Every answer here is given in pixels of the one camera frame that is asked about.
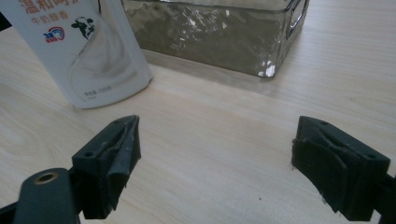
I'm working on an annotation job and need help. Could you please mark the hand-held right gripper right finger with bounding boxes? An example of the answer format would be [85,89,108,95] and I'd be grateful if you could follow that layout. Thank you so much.
[290,115,391,222]

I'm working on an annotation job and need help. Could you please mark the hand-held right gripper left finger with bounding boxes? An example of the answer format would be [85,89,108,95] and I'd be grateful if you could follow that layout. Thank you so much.
[71,114,142,220]

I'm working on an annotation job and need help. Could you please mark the clear plastic storage bin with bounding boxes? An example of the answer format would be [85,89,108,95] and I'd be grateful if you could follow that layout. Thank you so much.
[120,0,311,78]

